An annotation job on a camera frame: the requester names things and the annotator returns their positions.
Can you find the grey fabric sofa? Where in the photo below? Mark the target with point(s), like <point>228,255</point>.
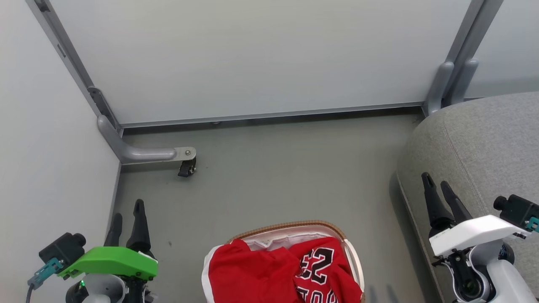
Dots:
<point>484,143</point>

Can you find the grey partition frame post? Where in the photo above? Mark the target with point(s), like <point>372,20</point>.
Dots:
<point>473,29</point>
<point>67,54</point>

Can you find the white brown-rimmed laundry basket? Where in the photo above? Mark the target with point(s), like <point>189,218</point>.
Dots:
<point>294,225</point>

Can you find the grey metal partition foot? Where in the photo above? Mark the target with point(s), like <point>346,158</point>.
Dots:
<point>143,154</point>
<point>465,80</point>
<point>438,88</point>

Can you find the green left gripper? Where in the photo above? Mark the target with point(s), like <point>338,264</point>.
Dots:
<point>111,261</point>

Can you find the grey partition bottom rail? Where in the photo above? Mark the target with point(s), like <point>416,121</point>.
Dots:
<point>269,115</point>

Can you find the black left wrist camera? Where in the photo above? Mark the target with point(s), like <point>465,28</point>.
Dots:
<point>63,250</point>

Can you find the white plastic basket liner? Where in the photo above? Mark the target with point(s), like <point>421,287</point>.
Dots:
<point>282,239</point>

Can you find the black caster wheel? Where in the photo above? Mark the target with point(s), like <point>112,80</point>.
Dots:
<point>187,167</point>

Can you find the red basketball jersey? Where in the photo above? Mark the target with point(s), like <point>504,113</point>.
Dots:
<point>257,273</point>

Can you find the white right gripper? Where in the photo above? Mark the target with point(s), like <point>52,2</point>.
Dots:
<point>473,233</point>

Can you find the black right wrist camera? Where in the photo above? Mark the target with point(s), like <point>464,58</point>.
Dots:
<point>516,210</point>

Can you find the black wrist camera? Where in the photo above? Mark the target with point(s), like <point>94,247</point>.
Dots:
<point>63,250</point>
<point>516,210</point>

